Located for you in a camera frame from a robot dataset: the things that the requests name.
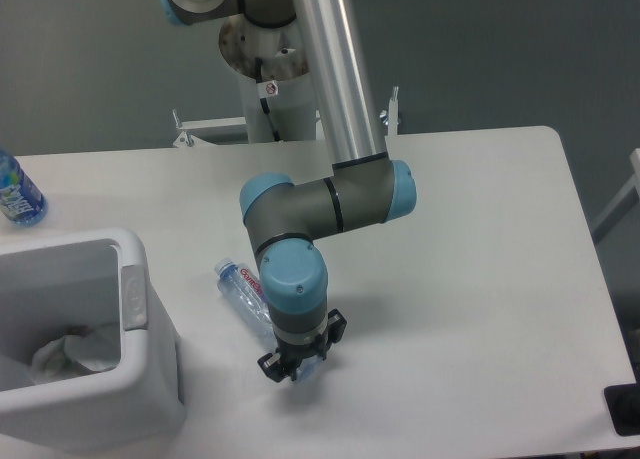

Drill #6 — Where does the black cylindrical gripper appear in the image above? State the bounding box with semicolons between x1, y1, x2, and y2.
257;309;346;383

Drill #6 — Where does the clear Ganten water bottle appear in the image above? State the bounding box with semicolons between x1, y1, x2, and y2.
215;258;328;382

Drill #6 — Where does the white green paper wrapper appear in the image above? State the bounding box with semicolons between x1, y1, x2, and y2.
65;322;121;375

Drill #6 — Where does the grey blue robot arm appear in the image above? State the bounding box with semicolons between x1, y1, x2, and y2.
160;0;417;382

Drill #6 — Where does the white plastic trash can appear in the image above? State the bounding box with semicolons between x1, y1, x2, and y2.
1;228;185;452

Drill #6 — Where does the crumpled paper trash in bin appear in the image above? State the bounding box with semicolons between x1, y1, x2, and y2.
30;335;77;385

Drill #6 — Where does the blue labelled water bottle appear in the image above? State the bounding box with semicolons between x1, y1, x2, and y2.
1;150;48;227

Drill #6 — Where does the black device at table corner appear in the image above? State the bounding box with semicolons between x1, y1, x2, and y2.
604;383;639;437

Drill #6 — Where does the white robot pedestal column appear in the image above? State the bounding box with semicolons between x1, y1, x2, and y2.
219;14;317;143

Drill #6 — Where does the black cable on pedestal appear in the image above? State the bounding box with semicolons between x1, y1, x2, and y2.
253;56;282;143

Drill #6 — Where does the white frame at right edge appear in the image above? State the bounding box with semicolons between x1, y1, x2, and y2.
590;148;639;244

